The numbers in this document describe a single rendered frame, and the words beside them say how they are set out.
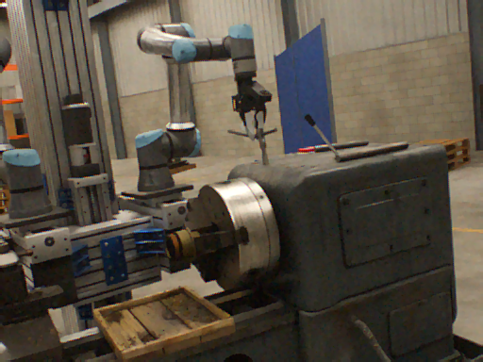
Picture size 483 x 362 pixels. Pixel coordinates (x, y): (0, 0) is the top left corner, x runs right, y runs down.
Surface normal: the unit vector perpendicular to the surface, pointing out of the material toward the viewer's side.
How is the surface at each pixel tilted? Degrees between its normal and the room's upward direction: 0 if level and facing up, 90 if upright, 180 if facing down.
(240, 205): 49
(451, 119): 90
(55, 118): 90
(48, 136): 90
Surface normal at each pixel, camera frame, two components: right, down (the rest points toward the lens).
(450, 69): -0.73, 0.18
